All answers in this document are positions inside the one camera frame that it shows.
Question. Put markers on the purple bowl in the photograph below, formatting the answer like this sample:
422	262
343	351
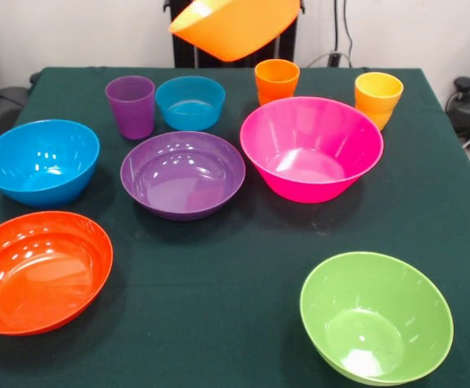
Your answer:
182	178

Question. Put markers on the pink bowl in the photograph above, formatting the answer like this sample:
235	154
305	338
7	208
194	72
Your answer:
311	153

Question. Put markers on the large orange bowl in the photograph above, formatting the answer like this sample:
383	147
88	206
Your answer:
235	28

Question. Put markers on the green bowl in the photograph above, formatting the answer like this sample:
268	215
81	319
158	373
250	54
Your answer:
376	323

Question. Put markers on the small blue bowl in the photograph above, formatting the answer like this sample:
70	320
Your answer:
188	109

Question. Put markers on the orange cup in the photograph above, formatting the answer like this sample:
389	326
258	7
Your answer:
277	83

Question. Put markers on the dark green table cloth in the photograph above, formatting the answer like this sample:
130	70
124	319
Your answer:
235	323

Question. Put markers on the purple cup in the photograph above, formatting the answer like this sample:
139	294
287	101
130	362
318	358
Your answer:
132	109

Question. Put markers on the yellow cup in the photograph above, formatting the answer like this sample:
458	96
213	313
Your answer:
376	101

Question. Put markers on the large blue bowl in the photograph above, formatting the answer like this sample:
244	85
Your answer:
37	161

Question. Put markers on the red bowl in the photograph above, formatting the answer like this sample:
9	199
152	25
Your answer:
37	275

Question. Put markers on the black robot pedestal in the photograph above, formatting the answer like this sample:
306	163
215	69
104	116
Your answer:
184	52

